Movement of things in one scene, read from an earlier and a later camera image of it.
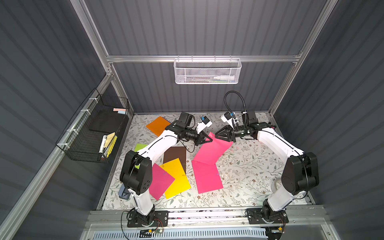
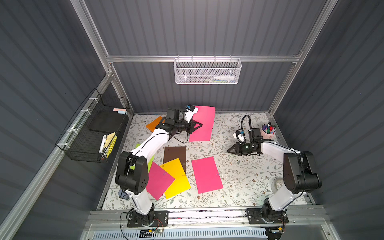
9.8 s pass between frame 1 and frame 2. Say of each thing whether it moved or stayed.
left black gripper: moved
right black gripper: moved
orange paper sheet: stayed
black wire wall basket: stayed
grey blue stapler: stayed
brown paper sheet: stayed
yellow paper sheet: stayed
